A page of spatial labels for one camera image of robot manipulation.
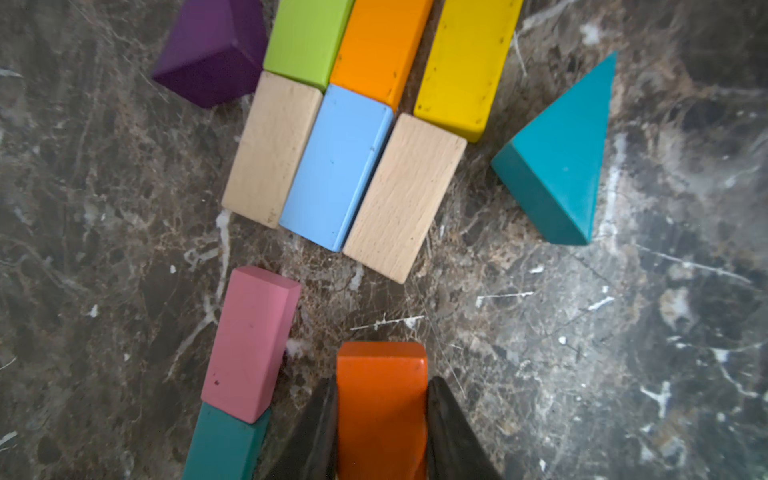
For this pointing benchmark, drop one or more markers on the purple triangular block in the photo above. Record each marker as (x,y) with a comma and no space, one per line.
(215,51)

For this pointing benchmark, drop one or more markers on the light blue rectangular block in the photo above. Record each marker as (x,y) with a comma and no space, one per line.
(336,167)

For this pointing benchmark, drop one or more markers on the pink rectangular block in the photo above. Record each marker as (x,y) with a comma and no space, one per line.
(250,342)

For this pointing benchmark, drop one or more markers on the yellow rectangular block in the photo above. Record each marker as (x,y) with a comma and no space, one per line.
(465,65)

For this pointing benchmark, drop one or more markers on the teal rectangular block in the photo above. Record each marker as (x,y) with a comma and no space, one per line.
(224,447)

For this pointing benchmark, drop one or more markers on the orange rectangular block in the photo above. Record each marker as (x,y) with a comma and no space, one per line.
(379,46)

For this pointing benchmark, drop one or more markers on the orange-red rectangular block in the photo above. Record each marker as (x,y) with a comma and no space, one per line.
(382,426)

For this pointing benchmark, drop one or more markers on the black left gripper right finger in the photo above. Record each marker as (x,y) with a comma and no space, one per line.
(453,450)

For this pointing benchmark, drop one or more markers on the green rectangular block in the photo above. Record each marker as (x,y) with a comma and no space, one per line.
(305,39)

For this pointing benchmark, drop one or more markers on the teal triangular block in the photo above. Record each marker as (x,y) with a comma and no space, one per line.
(552,167)

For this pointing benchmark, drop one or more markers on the natural wood rectangular block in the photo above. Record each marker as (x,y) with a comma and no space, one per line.
(272,143)

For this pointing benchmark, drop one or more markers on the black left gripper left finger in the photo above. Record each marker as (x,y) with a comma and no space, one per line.
(311,451)

